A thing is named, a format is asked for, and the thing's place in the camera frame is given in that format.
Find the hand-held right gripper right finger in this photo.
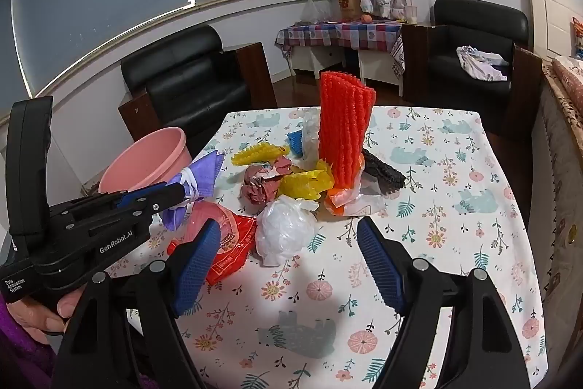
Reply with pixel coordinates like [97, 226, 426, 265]
[356, 217, 533, 389]

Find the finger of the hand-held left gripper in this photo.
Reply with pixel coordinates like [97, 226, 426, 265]
[122, 184, 191, 218]
[114, 182, 173, 208]

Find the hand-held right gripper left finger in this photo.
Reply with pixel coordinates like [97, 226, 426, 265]
[54, 218, 222, 389]

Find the red plastic bag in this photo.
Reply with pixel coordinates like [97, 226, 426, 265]
[166, 200, 258, 286]

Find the pink plastic bucket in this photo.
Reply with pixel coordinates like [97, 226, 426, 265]
[98, 127, 191, 195]

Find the purple plastic wrapper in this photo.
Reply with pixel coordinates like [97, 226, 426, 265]
[163, 152, 225, 232]

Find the orange and white plastic bag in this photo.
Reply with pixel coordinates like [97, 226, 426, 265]
[324, 179, 388, 217]

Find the black foam net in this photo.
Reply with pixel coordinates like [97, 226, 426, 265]
[361, 148, 407, 195]

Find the maroon paper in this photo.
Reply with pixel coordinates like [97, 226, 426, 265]
[241, 156, 294, 207]

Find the yellow foam net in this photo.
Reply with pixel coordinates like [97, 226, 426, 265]
[231, 143, 290, 166]

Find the yellow plastic bag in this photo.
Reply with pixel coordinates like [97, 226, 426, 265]
[278, 161, 334, 202]

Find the clear plastic bag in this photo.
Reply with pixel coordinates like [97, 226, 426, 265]
[301, 107, 324, 171]

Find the red foam net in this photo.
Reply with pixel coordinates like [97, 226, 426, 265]
[317, 71, 376, 191]

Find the blue foam net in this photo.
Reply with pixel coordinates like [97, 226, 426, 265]
[287, 129, 305, 157]

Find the person's left hand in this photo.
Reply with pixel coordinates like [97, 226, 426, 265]
[4, 282, 85, 346]

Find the floral tablecloth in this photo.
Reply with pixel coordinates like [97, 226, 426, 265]
[105, 106, 547, 389]

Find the black leather armchair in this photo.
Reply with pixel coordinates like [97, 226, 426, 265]
[118, 24, 278, 144]
[401, 0, 543, 135]

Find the white desk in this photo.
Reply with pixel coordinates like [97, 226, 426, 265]
[289, 45, 404, 98]

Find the pale printed cloth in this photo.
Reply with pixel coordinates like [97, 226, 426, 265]
[457, 46, 509, 82]

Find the patterned bedspread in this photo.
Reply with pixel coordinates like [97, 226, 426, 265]
[531, 56, 583, 372]

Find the checked tablecloth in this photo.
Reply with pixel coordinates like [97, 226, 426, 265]
[274, 21, 406, 77]

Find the clear bag on desk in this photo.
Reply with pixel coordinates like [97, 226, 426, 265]
[303, 0, 338, 24]

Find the brown paper bag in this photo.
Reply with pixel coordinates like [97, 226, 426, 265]
[332, 0, 363, 23]

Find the colourful cushion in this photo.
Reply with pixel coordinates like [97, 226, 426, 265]
[571, 17, 583, 59]

